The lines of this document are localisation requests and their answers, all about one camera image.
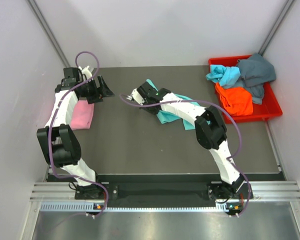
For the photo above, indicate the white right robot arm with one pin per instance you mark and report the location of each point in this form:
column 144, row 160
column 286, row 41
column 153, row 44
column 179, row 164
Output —
column 210, row 130

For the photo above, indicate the pink folded t shirt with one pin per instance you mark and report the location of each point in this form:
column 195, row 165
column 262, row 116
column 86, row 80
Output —
column 82, row 115

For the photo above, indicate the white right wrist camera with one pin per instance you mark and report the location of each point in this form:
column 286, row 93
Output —
column 138, row 96

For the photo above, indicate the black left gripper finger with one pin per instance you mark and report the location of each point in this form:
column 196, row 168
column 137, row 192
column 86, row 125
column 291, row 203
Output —
column 106, row 92
column 102, row 83

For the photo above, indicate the orange t shirt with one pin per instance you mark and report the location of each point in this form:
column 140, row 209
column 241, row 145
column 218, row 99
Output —
column 236, row 101

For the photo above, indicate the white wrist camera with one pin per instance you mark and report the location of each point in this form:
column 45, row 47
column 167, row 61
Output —
column 138, row 96
column 86, row 72

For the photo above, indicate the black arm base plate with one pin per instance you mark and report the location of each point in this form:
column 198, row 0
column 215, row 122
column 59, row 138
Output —
column 146, row 193

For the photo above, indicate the grey blue t shirt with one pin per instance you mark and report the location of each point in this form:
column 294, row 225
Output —
column 254, row 72

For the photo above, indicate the grey slotted cable duct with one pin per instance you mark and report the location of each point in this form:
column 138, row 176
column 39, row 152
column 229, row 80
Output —
column 93, row 207

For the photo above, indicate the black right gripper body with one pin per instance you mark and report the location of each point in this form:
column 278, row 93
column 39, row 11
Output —
column 155, row 111

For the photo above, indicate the aluminium frame rail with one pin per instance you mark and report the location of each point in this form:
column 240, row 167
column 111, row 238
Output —
column 267, row 191

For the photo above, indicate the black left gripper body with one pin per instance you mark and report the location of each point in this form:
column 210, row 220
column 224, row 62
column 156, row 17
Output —
column 90, row 91

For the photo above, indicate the teal t shirt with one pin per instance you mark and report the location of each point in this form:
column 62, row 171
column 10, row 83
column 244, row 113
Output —
column 166, row 117

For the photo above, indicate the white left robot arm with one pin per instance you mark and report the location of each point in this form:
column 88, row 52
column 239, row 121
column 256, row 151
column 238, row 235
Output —
column 59, row 145

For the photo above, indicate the light blue t shirt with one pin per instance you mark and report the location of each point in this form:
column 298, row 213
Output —
column 225, row 76

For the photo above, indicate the red plastic bin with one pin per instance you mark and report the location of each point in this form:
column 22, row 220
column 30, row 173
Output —
column 269, row 108

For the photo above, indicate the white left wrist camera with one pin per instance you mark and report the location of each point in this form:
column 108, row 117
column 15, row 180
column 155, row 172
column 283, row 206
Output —
column 86, row 72

